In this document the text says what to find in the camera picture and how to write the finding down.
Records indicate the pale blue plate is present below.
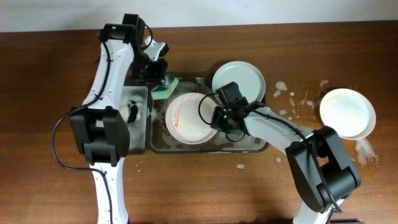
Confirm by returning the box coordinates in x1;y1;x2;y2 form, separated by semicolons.
211;61;266;103

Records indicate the white plate with sauce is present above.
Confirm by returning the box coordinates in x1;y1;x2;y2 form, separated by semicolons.
319;88;376;140

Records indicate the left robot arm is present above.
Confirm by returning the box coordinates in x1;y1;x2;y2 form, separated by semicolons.
68;14;178;223

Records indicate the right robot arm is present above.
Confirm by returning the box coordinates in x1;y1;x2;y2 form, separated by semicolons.
210;82;361;223

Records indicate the pinkish white plate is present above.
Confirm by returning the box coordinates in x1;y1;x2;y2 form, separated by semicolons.
165;93;217;145

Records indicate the green yellow sponge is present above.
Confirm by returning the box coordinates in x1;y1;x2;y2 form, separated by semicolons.
151;75;179;100

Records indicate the large black soapy tray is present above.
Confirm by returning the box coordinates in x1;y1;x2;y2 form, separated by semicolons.
147;72;269;154

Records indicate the small black soapy tray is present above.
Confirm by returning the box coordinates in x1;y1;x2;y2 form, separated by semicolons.
119;80;149;154

